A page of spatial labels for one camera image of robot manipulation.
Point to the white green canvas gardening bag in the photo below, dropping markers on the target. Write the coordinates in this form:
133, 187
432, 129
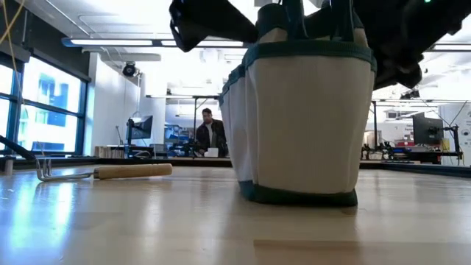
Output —
309, 129

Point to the ceiling light strip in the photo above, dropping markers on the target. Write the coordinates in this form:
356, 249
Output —
452, 47
110, 42
169, 96

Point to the computer monitor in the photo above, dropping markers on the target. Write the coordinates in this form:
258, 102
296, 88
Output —
141, 127
427, 130

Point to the black desk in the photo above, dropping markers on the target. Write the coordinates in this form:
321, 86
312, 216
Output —
423, 156

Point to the person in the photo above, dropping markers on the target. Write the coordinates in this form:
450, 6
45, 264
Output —
211, 134

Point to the white box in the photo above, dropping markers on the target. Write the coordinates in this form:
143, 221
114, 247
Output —
212, 152

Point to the wooden crate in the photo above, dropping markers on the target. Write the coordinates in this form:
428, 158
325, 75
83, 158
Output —
110, 152

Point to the black wall camera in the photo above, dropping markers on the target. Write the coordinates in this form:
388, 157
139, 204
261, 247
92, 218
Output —
129, 70

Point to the black frame brace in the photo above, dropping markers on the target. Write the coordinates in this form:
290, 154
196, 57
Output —
18, 148

